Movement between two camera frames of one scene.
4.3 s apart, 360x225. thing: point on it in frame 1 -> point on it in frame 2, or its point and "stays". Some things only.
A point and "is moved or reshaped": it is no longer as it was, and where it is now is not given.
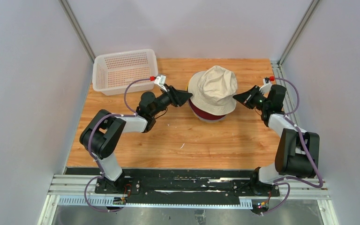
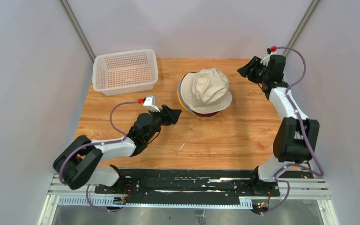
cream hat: x=213 y=91 is moved or reshaped
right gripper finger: x=251 y=103 -> x=256 y=73
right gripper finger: x=250 y=97 -> x=254 y=70
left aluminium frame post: x=78 y=28 stays
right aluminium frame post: x=298 y=32 stays
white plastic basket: x=113 y=70 stays
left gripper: x=177 y=98 -> x=169 y=116
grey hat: x=209 y=121 -> x=206 y=91
